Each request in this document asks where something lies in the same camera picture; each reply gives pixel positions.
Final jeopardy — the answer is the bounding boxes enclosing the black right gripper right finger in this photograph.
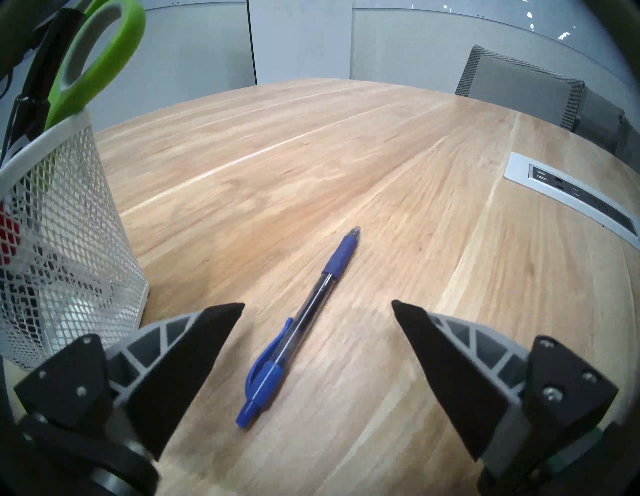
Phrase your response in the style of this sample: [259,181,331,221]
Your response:
[391,299,620,482]

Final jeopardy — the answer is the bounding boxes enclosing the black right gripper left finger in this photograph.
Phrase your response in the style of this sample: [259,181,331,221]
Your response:
[14,302,245,462]

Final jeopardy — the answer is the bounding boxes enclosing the blue ballpoint pen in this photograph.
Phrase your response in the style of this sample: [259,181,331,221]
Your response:
[236,226,362,430]

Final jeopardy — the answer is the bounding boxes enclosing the white wire mesh pen holder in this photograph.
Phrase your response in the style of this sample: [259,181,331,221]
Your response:
[0,107,151,371]

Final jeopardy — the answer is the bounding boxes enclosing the red capped white marker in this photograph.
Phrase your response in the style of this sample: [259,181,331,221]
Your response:
[0,202,23,268]

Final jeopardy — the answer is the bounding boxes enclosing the black permanent marker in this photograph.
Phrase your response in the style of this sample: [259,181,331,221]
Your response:
[0,7,87,168]

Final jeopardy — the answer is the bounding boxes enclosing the green handled scissors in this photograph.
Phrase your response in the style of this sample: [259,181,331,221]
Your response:
[44,0,147,133]

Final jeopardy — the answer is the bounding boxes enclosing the grey table power outlet box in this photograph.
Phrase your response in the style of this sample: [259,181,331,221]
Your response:
[504,152,640,251]

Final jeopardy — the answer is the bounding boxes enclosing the grey office chair with armrests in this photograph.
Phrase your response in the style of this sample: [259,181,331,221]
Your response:
[574,87,628,151]

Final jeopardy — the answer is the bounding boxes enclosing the mobile whiteboard on stand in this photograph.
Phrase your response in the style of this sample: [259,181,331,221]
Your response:
[247,0,353,86]

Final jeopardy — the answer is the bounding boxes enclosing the wide glass wall whiteboard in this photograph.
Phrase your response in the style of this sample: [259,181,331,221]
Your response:
[350,0,601,56]

